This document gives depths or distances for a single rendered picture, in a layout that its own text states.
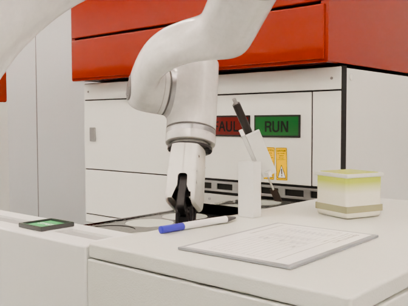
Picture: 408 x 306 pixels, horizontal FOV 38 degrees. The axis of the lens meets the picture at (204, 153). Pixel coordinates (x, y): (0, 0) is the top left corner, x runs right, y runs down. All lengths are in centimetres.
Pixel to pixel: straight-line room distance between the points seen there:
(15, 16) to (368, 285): 37
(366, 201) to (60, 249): 45
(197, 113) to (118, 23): 65
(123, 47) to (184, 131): 62
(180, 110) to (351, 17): 46
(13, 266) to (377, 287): 51
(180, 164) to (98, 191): 80
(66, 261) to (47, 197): 381
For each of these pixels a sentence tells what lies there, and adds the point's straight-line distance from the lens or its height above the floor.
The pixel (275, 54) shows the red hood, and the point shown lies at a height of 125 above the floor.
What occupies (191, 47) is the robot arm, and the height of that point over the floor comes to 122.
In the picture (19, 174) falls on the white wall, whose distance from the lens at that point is 487.
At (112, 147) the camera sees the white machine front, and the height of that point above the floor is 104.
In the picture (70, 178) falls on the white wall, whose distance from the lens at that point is 433.
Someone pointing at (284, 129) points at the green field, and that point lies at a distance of 127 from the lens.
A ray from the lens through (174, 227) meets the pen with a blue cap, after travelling 78.
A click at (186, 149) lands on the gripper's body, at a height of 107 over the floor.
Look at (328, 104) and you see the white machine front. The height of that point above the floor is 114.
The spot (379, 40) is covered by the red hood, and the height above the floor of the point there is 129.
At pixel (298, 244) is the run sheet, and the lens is 70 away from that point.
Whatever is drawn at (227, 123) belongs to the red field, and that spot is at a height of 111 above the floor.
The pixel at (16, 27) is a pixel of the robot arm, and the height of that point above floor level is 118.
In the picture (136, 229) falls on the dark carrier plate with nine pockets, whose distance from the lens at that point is 117.
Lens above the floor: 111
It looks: 3 degrees down
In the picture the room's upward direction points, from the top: straight up
